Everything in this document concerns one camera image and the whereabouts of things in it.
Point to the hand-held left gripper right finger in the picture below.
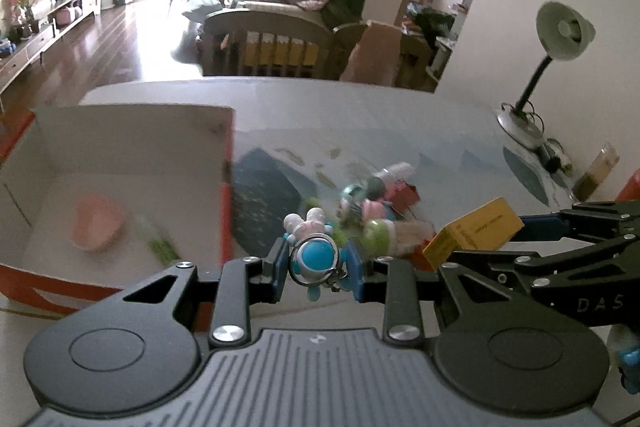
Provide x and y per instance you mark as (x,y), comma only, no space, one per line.
(357,275)

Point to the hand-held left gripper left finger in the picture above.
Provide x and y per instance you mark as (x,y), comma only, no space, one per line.
(279,272)

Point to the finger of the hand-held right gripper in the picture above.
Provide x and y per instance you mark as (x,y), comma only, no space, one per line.
(490,261)
(542,227)

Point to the yellow small box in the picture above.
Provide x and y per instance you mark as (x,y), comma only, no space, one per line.
(472,232)

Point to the pink grey small toy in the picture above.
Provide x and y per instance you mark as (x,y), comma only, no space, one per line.
(374,209)

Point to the red white cardboard box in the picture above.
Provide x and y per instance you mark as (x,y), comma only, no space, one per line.
(125,167)

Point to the green cap clear bottle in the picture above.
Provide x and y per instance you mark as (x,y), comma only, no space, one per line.
(380,236)

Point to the glass bottle brown liquid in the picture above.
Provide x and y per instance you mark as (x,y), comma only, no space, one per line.
(595,174)

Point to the teal green plastic toy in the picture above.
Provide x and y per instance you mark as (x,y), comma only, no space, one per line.
(352,197)

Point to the printed table mat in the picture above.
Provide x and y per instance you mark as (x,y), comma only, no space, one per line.
(450,167)

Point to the white bottle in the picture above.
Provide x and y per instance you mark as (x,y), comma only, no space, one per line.
(395,171)

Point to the green stick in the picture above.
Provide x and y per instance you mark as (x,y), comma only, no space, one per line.
(162,244)

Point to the pink dish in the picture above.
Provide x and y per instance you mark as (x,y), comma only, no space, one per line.
(97,223)

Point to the grey desk lamp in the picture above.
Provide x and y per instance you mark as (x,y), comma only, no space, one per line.
(562,27)

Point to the wooden dining chair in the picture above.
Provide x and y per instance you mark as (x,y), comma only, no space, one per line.
(265,32)
(420,57)

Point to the beige cloth on chair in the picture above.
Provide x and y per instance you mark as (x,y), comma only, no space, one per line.
(372,57)

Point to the cluttered side table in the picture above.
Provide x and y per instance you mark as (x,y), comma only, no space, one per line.
(430,27)

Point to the wooden tv cabinet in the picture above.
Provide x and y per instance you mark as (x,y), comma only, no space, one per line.
(45,42)

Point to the pink bag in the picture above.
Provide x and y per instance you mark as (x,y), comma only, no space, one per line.
(69,13)

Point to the pink flower bouquet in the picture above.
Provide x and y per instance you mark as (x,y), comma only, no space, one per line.
(15,4)

